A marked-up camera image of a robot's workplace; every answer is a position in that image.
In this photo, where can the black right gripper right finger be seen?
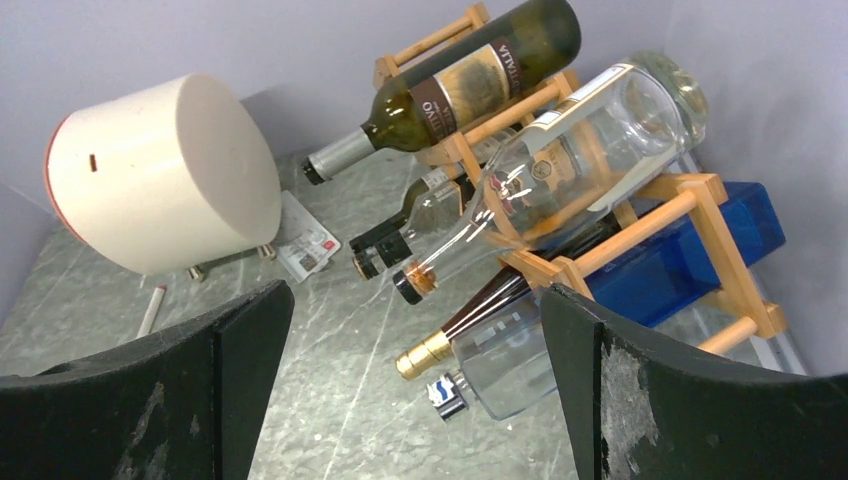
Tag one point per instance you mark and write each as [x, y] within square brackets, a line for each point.
[641, 405]

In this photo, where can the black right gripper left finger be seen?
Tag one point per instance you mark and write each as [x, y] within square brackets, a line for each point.
[185, 402]

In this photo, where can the blue rectangular box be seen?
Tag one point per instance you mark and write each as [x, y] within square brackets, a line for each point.
[671, 269]

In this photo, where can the large clear glass bottle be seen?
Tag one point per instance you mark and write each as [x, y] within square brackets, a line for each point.
[569, 168]

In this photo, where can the small clear bottle blue cap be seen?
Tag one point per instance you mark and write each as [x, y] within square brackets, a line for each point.
[504, 365]

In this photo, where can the wooden wine rack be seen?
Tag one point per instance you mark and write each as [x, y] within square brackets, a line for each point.
[697, 196]

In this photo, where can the brown bottle with gold cap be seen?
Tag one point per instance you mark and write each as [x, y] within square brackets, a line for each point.
[503, 289]

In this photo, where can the dark green lower wine bottle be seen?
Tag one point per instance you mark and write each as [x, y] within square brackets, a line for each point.
[431, 203]

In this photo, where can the dark green labelled wine bottle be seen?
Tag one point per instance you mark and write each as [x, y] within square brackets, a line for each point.
[458, 85]

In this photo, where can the white pen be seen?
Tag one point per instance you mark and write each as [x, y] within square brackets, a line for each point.
[151, 312]

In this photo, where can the white packaged card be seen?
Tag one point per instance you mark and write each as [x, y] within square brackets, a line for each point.
[303, 245]

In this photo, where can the cream cylindrical drum box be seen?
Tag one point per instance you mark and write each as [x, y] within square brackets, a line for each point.
[165, 179]

